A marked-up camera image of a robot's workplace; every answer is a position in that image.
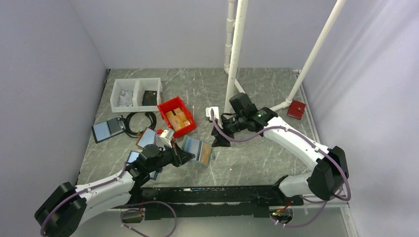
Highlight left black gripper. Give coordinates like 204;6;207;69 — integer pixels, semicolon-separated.
148;140;195;173

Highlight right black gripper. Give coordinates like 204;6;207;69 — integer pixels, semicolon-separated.
211;114;246;148

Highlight orange credit card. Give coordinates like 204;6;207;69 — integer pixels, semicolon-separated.
199;143;212;165

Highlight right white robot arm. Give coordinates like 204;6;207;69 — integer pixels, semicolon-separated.
206;92;351;205

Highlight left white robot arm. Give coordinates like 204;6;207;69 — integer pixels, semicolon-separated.
34;144;195;237

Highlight navy blue card holder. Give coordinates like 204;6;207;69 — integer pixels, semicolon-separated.
126;151;160;181

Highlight brown boxes in red bin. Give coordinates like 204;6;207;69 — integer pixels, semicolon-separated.
165;108;191;131

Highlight red plastic bin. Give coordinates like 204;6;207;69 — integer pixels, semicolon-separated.
157;97;197;138

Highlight black wallet in bin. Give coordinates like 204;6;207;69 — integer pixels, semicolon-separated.
142;90;158;106

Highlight white two-compartment bin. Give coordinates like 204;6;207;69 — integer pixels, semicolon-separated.
110;78;163;113

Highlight red leather wallet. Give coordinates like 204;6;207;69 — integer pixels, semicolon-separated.
287;100;306;120

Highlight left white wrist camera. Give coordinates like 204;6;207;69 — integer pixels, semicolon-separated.
156;128;174;148

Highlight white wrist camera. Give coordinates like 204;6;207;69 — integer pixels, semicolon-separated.
156;128;174;148
205;107;223;128

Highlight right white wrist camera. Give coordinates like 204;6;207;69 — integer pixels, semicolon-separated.
205;107;223;128

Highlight black coiled cable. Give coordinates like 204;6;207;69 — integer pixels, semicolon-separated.
125;111;158;139

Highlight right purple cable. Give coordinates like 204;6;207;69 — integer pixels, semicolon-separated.
209;109;351;229

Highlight purple cable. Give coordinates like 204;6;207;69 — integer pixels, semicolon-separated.
40;161;177;237
209;109;351;229

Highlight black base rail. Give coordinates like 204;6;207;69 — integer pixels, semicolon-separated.
123;185;303;220

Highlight white PVC pipe frame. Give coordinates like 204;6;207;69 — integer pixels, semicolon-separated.
224;0;346;111

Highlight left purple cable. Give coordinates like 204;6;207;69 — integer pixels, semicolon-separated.
40;161;177;237

